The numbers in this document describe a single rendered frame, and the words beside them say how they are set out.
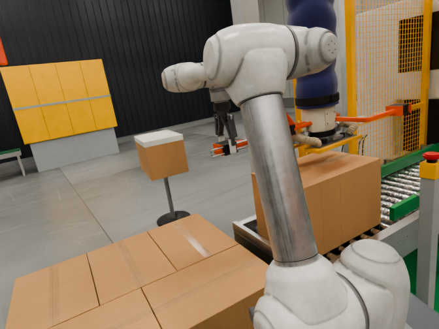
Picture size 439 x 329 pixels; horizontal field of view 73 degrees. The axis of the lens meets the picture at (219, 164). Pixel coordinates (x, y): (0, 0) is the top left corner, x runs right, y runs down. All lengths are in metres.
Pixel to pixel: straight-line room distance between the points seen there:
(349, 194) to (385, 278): 0.96
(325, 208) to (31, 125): 7.50
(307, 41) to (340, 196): 1.04
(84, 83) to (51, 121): 1.24
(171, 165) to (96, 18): 9.61
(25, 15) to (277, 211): 11.56
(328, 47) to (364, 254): 0.48
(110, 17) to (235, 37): 11.74
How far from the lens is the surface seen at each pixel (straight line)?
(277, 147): 0.65
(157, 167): 3.05
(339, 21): 4.72
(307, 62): 0.77
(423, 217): 1.70
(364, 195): 1.81
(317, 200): 1.53
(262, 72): 0.67
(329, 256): 1.69
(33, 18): 11.94
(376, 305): 0.79
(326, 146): 1.59
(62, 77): 8.41
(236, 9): 2.72
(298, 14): 1.61
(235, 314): 1.47
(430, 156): 1.59
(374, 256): 0.79
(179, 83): 1.19
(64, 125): 8.37
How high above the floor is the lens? 1.48
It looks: 15 degrees down
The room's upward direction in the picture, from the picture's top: 9 degrees counter-clockwise
